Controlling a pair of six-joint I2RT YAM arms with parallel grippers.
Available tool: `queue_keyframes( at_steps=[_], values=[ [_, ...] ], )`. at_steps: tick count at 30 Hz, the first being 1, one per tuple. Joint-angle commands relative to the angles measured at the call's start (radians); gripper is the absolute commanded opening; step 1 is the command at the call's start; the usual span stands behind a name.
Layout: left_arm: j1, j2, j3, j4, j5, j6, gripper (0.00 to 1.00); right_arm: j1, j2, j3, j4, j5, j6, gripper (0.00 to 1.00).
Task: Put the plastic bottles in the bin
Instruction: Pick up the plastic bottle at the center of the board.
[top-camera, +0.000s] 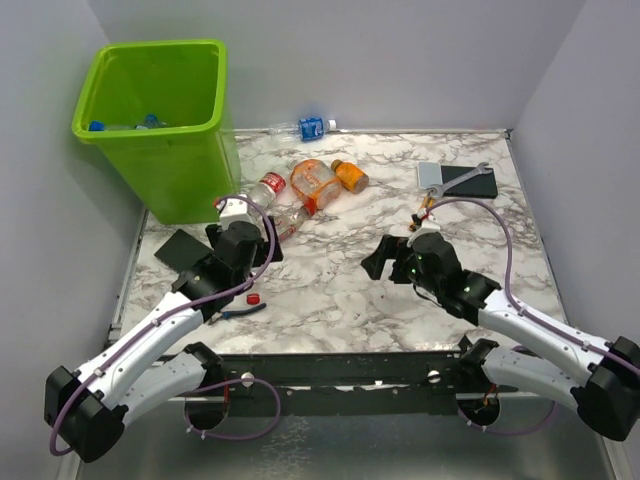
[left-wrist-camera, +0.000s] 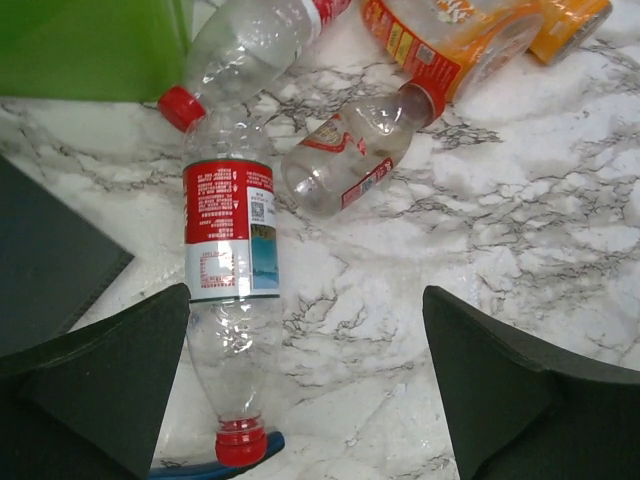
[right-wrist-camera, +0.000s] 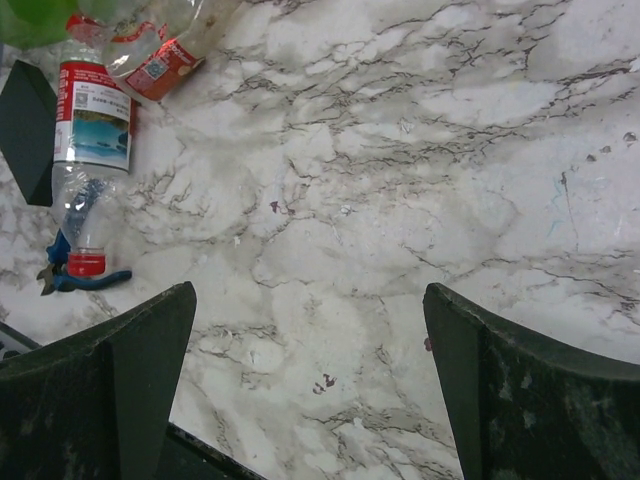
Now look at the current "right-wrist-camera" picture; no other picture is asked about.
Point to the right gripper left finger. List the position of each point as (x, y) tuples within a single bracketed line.
[(96, 404)]

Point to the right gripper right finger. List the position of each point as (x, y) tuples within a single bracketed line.
[(523, 405)]

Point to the red white label bottle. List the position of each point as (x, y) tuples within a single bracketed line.
[(93, 127)]

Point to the small red label bottle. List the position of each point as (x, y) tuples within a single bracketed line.
[(155, 47)]

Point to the green plastic bin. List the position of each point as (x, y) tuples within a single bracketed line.
[(27, 24)]

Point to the black foam block left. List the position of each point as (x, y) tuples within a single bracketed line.
[(28, 118)]

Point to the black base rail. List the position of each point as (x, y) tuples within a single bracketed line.
[(183, 456)]

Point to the blue handled pliers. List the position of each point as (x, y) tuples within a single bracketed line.
[(76, 260)]

